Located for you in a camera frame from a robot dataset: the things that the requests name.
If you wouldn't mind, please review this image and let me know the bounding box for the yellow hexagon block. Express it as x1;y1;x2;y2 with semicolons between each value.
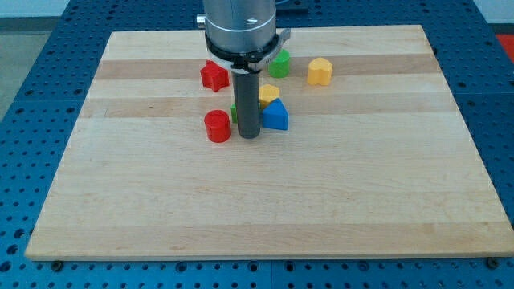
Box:
259;84;280;110

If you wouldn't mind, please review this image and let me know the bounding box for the black mounting flange ring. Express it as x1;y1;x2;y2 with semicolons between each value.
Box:
205;28;291;74

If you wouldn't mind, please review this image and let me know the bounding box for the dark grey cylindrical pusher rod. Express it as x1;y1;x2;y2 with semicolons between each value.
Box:
232;73;260;139

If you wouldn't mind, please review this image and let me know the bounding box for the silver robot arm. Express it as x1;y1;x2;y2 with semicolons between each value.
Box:
196;0;291;139

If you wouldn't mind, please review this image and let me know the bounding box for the green star block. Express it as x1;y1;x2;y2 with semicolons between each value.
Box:
230;104;238;124

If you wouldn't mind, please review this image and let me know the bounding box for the green cylinder block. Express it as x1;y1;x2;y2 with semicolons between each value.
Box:
268;49;290;78

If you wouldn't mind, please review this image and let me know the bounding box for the blue triangle block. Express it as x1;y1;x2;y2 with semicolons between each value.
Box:
262;98;289;131

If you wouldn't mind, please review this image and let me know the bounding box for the wooden board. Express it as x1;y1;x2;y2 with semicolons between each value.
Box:
25;25;513;261

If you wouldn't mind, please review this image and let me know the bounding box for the red cylinder block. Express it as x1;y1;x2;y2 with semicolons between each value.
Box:
204;110;231;143

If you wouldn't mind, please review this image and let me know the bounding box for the red star block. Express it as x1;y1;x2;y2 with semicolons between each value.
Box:
200;60;230;92

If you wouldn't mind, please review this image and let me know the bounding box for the yellow heart block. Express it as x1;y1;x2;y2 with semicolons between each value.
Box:
307;58;333;86

